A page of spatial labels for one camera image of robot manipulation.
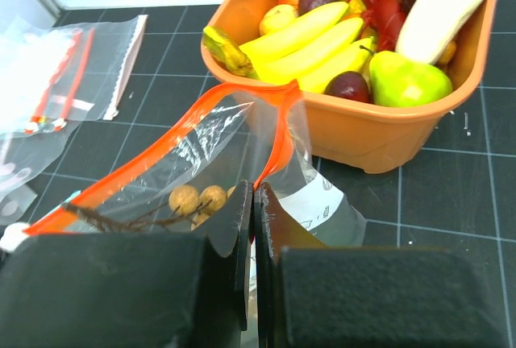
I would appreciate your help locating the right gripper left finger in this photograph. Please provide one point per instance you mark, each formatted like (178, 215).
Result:
(132, 290)

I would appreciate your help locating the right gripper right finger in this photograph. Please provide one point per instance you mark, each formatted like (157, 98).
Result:
(313, 295)

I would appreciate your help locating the brown longan bunch toy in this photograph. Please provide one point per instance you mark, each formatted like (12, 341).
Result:
(184, 204)

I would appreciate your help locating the orange zipper clear bag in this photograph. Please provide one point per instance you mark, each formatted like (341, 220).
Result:
(231, 133)

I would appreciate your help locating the pink zipper clear bag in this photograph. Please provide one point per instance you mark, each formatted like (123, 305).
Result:
(111, 59)

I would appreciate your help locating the red zipper clear bag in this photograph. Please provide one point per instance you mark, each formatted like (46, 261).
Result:
(52, 111)

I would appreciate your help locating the orange plastic basket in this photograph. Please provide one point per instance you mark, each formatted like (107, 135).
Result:
(374, 138)

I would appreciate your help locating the black grid mat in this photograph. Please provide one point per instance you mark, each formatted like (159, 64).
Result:
(458, 192)

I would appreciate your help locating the dark purple mangosteen toy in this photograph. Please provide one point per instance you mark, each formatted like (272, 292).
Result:
(349, 85)

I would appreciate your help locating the green pear toy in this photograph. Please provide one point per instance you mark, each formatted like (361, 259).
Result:
(399, 82)

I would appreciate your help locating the yellow banana bunch toy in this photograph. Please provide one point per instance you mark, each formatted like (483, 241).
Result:
(296, 49)

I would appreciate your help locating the red lobster toy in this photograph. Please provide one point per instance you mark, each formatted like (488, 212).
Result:
(385, 17)

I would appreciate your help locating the white radish toy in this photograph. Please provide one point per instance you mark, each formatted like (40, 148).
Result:
(430, 26)

